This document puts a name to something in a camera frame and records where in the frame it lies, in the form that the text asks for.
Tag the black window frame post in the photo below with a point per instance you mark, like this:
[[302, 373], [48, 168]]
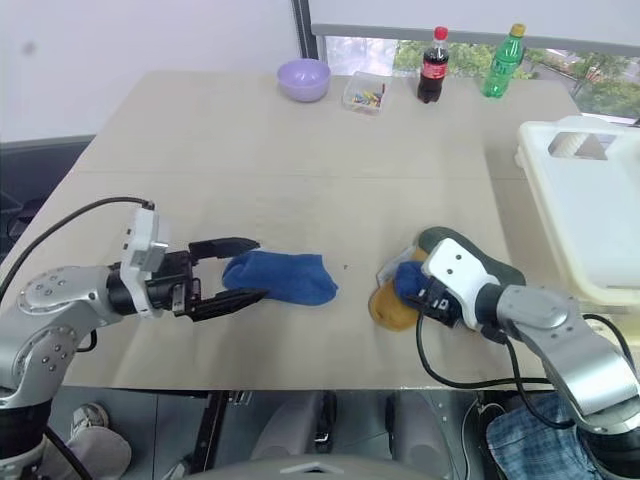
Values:
[[305, 30]]

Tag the blue plaid shorts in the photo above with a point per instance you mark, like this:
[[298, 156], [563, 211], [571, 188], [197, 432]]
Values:
[[535, 445]]

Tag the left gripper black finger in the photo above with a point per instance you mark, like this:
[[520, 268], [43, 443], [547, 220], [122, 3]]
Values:
[[225, 246], [225, 302]]

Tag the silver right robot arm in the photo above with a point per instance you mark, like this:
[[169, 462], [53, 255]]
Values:
[[565, 330]]

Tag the grey trouser leg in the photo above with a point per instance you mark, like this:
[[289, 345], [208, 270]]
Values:
[[95, 455]]

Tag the blue sock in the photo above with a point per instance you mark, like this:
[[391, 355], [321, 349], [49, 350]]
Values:
[[295, 280], [410, 277]]

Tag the black table leg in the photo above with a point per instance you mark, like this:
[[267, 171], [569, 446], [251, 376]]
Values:
[[207, 430]]

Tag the cola bottle with red cap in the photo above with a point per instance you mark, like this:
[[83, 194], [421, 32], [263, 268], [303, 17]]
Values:
[[432, 70]]

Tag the grey window blind rail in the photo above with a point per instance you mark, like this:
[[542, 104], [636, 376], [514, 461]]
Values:
[[475, 37]]

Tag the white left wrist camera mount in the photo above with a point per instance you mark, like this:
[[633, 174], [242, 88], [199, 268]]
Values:
[[142, 240]]

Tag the white plastic basket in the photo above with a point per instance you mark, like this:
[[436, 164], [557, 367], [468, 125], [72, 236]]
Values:
[[590, 210]]

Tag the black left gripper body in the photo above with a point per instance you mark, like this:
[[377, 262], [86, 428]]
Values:
[[167, 287]]

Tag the purple plastic bowl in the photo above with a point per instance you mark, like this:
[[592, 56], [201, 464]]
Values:
[[303, 80]]

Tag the green bottle with yellow cap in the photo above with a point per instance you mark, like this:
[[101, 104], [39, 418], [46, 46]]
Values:
[[502, 65]]

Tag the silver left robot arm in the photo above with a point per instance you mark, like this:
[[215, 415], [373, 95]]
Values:
[[50, 300]]

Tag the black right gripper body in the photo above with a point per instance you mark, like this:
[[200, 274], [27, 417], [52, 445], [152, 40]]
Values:
[[442, 305]]

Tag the yellow sock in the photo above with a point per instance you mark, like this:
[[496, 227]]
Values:
[[390, 310]]

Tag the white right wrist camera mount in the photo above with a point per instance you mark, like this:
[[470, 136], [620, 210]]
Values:
[[460, 272]]

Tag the grey sneaker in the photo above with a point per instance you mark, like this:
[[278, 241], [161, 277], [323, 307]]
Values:
[[91, 417]]

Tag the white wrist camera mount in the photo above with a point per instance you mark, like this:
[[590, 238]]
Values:
[[142, 240], [460, 272]]

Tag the clear box of coloured pegs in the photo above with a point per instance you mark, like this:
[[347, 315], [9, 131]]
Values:
[[365, 94]]

